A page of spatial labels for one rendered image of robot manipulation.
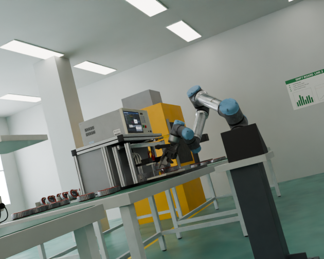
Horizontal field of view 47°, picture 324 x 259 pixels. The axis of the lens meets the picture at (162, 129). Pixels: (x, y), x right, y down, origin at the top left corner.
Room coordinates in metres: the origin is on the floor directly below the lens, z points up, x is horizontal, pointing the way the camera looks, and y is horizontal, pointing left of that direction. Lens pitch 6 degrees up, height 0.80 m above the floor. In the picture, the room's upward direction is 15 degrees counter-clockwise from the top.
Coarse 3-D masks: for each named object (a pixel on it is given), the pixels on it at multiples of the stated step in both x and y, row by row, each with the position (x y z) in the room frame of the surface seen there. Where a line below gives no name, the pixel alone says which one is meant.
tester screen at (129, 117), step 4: (124, 112) 2.70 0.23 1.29; (128, 112) 2.75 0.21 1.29; (124, 116) 2.68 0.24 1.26; (128, 116) 2.74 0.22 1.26; (132, 116) 2.80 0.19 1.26; (136, 116) 2.86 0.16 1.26; (128, 120) 2.72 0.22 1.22; (132, 120) 2.78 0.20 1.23; (128, 124) 2.71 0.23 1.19; (132, 124) 2.77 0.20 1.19; (136, 124) 2.83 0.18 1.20; (140, 124) 2.90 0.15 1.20
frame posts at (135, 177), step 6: (126, 144) 2.55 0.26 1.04; (114, 150) 2.59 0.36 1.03; (126, 150) 2.55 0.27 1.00; (162, 150) 3.12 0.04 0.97; (114, 156) 2.58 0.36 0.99; (132, 156) 2.56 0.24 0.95; (156, 156) 3.17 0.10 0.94; (120, 162) 2.59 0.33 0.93; (132, 162) 2.54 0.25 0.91; (120, 168) 2.58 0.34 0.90; (132, 168) 2.55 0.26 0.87; (120, 174) 2.59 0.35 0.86; (132, 174) 2.55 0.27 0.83; (120, 180) 2.58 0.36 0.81; (138, 180) 2.56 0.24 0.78
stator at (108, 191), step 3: (105, 189) 2.31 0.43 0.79; (108, 189) 2.22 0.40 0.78; (111, 189) 2.23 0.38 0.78; (114, 189) 2.25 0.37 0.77; (99, 192) 2.23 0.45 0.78; (102, 192) 2.22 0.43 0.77; (105, 192) 2.22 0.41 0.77; (108, 192) 2.22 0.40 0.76; (111, 192) 2.23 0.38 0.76; (114, 192) 2.26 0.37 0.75; (99, 195) 2.23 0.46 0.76; (102, 195) 2.22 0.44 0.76
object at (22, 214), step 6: (48, 204) 2.53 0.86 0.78; (54, 204) 2.46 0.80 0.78; (60, 204) 2.56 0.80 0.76; (66, 204) 2.59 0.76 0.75; (24, 210) 2.30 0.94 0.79; (30, 210) 2.32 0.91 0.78; (36, 210) 2.33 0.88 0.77; (42, 210) 2.35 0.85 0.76; (12, 216) 2.21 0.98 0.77; (18, 216) 2.21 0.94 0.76; (24, 216) 2.22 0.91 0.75
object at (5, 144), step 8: (0, 136) 1.95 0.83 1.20; (8, 136) 2.00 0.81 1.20; (16, 136) 2.05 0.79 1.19; (24, 136) 2.11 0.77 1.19; (32, 136) 2.17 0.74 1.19; (40, 136) 2.23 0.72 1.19; (0, 144) 2.03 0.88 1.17; (8, 144) 2.10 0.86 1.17; (16, 144) 2.17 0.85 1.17; (24, 144) 2.24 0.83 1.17; (32, 144) 2.32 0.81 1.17; (0, 152) 2.29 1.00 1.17; (8, 152) 2.38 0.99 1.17; (0, 200) 2.14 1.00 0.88; (0, 208) 2.12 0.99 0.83; (0, 216) 2.07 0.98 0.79
